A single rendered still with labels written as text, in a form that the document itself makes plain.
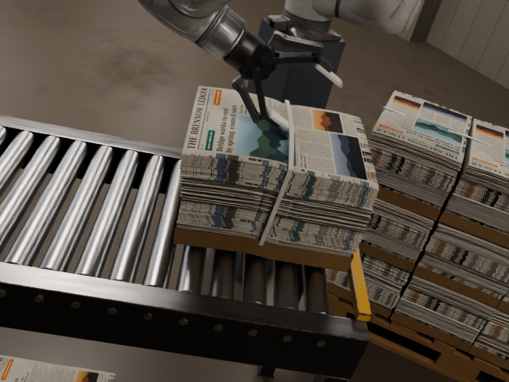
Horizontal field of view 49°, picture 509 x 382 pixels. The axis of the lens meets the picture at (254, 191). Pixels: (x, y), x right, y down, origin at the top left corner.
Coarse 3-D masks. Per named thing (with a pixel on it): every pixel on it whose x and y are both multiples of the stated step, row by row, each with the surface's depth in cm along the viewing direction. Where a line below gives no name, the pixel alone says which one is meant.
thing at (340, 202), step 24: (312, 120) 123; (336, 120) 124; (360, 120) 128; (312, 144) 114; (336, 144) 116; (360, 144) 117; (312, 168) 106; (336, 168) 108; (360, 168) 110; (312, 192) 107; (336, 192) 107; (360, 192) 106; (288, 216) 110; (312, 216) 110; (336, 216) 110; (360, 216) 110; (288, 240) 114; (312, 240) 114; (336, 240) 114; (360, 240) 114
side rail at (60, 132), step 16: (16, 128) 138; (32, 128) 139; (48, 128) 141; (64, 128) 142; (64, 144) 140; (96, 144) 140; (112, 144) 141; (128, 144) 142; (144, 144) 144; (144, 160) 142; (176, 160) 142; (80, 176) 146; (112, 176) 145; (160, 192) 148
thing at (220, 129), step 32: (224, 96) 122; (256, 96) 125; (192, 128) 109; (224, 128) 111; (256, 128) 114; (192, 160) 103; (224, 160) 103; (256, 160) 104; (192, 192) 108; (224, 192) 108; (256, 192) 107; (192, 224) 113; (224, 224) 113
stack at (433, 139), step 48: (384, 144) 173; (432, 144) 171; (480, 144) 179; (432, 192) 174; (480, 192) 169; (384, 240) 189; (432, 240) 182; (480, 240) 176; (384, 288) 199; (432, 288) 191; (480, 288) 184; (480, 336) 194
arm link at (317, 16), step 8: (288, 0) 172; (296, 0) 169; (304, 0) 167; (312, 0) 166; (320, 0) 165; (328, 0) 164; (336, 0) 163; (288, 8) 173; (296, 8) 170; (304, 8) 169; (312, 8) 168; (320, 8) 167; (328, 8) 166; (296, 16) 171; (304, 16) 170; (312, 16) 170; (320, 16) 170; (328, 16) 170
